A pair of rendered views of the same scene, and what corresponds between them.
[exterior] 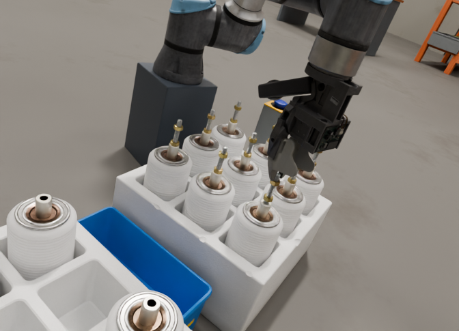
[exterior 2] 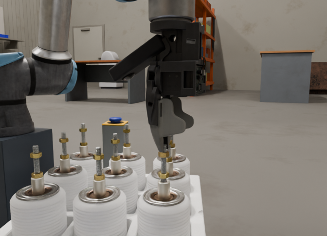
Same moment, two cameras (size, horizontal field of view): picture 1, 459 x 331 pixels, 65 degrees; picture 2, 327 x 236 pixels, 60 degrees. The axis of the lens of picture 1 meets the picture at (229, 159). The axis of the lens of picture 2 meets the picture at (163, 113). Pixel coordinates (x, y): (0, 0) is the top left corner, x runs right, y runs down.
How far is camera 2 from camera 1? 0.24 m
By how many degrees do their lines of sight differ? 29
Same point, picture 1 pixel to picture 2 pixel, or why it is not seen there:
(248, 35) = (64, 73)
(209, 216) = (111, 229)
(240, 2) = (47, 46)
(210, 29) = (27, 76)
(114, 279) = not seen: outside the picture
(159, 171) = (31, 212)
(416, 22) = not seen: hidden behind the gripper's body
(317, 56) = (160, 8)
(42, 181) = not seen: outside the picture
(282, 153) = (163, 116)
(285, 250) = (198, 224)
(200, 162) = (70, 190)
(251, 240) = (170, 226)
